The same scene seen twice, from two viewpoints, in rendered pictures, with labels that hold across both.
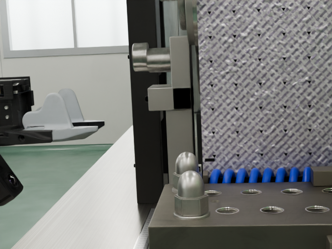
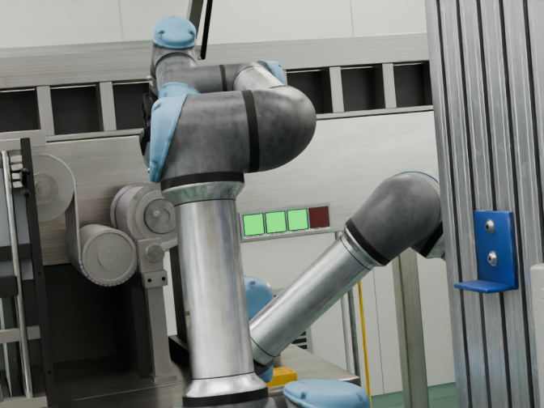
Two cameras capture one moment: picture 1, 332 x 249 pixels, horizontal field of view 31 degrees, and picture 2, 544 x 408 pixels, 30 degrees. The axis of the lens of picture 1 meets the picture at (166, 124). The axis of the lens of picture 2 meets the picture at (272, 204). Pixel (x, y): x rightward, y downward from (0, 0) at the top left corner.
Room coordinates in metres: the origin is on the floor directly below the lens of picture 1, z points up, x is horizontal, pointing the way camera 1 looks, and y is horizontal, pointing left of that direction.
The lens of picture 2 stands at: (1.45, 2.09, 1.37)
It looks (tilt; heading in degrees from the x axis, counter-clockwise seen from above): 3 degrees down; 247
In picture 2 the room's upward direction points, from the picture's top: 5 degrees counter-clockwise
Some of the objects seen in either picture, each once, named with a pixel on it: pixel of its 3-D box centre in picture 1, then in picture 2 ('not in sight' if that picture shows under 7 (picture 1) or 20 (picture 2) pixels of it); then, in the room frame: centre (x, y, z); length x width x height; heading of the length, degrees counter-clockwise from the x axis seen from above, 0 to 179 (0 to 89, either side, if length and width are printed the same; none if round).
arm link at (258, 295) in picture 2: not in sight; (246, 299); (0.79, 0.39, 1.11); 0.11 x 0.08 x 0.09; 84
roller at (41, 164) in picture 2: not in sight; (36, 188); (1.04, -0.20, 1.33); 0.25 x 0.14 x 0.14; 84
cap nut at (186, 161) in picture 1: (186, 171); not in sight; (0.68, -0.02, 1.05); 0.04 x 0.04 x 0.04
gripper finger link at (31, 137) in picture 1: (22, 135); not in sight; (0.75, 0.18, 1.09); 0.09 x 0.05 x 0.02; 75
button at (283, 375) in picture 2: not in sight; (275, 376); (0.67, 0.21, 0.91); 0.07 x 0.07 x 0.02; 84
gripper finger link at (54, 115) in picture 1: (57, 116); not in sight; (0.74, 0.13, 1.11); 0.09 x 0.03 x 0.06; 75
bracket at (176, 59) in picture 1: (172, 145); (157, 310); (0.85, -0.01, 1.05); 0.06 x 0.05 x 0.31; 84
